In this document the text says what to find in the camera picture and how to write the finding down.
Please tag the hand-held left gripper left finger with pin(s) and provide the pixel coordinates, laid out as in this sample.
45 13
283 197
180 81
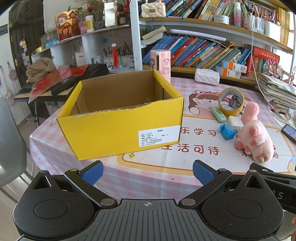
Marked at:
92 173

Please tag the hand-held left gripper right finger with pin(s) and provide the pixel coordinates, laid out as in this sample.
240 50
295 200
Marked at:
203 173

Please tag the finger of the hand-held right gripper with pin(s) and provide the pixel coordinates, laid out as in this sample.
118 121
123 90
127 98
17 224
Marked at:
277 173

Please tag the yellow cardboard box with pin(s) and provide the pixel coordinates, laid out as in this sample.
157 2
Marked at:
104 136

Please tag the pink plush toy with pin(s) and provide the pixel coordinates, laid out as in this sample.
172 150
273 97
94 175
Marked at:
254 136

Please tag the blue packet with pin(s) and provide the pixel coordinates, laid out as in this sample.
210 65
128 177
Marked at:
227 131

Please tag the mint green eraser case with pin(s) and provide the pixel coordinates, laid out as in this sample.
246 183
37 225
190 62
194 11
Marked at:
218 114

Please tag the yellow tape roll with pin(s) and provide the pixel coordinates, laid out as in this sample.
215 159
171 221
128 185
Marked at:
227 112

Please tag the grey toy car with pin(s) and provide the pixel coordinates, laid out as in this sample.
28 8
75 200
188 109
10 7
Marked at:
234 101

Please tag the black smartphone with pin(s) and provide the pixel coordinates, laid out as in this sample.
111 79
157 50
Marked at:
290 132

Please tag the pink checked tablecloth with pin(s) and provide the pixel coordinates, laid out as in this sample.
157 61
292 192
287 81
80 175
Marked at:
150 164

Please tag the stack of papers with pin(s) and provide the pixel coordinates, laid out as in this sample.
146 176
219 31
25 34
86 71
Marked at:
275 90

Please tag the grey chair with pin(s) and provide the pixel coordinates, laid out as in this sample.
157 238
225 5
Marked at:
11 143

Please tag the small white quilted purse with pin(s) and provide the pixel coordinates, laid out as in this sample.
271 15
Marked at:
207 77

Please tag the orange white carton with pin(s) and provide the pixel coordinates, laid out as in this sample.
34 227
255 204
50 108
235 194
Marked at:
231 73
235 66

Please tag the black keyboard case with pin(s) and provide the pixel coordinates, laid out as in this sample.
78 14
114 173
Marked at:
92 69

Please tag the black electronic keyboard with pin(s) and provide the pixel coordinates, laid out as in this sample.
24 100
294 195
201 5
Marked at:
24 90

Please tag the white pen cup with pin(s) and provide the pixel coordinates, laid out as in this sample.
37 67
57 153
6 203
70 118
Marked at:
127 61
108 62

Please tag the red boxed book set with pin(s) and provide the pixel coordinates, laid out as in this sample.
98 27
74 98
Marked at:
261 60

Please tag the white red small box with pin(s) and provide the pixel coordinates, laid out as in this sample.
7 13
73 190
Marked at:
80 59

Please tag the brown cloth bundle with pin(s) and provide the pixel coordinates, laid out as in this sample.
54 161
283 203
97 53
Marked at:
40 69

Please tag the pink cylindrical holder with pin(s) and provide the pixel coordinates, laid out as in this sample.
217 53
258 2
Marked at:
161 64

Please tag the red tassel ornament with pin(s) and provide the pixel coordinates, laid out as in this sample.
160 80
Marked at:
114 54

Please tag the row of blue spined books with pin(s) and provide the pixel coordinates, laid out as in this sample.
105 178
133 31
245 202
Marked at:
196 51

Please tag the white bookshelf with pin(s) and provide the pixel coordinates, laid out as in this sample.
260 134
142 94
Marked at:
136 46

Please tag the gold tin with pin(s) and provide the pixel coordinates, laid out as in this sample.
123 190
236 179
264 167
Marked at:
40 48

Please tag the teal box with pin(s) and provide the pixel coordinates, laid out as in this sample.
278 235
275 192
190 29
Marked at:
51 43

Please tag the white rolled paper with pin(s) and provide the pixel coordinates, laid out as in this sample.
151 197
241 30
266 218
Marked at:
198 33

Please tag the white pen holder box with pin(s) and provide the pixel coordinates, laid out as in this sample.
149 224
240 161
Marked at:
272 32

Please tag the pink small box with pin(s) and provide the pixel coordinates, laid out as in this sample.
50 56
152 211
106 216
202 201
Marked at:
82 27

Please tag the small doll ornament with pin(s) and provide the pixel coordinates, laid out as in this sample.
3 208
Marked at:
22 42

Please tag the thick lying book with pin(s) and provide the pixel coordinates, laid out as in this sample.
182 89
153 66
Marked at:
153 33

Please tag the white bottle yellow label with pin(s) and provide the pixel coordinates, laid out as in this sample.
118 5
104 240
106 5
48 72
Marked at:
89 24

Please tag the white round jar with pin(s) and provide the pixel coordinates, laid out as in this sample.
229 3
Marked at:
221 19

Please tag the brown glass bottle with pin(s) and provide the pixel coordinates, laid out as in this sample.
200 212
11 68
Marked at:
122 19

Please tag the white paper carton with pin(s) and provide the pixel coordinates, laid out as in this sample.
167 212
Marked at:
109 16

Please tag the dark wooden door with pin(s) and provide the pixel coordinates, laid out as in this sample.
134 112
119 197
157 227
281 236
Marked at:
25 30

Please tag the row of colourful picture books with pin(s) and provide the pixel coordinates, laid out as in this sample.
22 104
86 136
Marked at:
196 8

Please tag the dried flower bunch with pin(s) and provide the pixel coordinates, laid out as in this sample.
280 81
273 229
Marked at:
93 5

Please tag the cream quilted handbag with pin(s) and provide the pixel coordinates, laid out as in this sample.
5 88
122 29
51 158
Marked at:
152 10

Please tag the dark green wall board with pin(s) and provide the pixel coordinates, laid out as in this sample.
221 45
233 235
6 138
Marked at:
3 29

